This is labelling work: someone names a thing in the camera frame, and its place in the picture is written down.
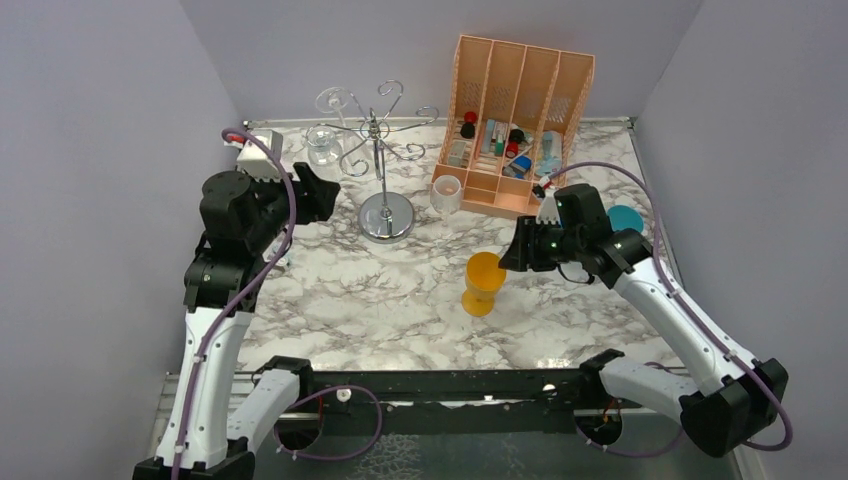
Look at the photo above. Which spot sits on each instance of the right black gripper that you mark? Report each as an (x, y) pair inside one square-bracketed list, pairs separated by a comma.
[(524, 248)]

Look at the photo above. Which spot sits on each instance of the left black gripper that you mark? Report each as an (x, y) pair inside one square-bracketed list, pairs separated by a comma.
[(314, 199)]

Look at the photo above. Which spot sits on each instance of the tall clear wine glass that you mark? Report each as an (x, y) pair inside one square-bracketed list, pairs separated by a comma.
[(334, 100)]

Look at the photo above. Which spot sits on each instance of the ribbed clear glass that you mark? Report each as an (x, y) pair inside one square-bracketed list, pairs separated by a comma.
[(324, 152)]

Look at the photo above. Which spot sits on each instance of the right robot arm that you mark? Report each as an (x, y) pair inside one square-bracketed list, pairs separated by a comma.
[(728, 395)]

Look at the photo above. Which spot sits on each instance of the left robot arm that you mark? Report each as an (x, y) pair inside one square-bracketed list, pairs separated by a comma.
[(204, 437)]

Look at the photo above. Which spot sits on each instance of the chrome wine glass rack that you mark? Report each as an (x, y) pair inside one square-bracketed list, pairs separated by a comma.
[(386, 217)]

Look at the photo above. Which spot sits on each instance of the short clear wine glass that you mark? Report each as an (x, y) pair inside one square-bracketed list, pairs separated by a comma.
[(445, 198)]

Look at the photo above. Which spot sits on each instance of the orange plastic goblet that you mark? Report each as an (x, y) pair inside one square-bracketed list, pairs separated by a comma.
[(483, 280)]

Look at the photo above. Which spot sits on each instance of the small blue white clip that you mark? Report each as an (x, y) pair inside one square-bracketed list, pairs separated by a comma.
[(271, 256)]

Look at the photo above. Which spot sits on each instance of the peach desk organizer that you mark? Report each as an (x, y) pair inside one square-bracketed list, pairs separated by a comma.
[(514, 113)]

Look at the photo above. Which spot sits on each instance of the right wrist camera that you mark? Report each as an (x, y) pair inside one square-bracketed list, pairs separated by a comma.
[(548, 211)]

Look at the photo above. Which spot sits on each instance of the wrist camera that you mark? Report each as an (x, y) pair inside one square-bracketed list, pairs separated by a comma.
[(254, 162), (548, 211)]

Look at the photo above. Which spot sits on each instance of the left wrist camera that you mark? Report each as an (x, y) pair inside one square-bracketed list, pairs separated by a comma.
[(254, 162)]

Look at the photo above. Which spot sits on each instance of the black base frame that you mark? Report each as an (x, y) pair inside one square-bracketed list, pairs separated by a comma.
[(435, 402)]

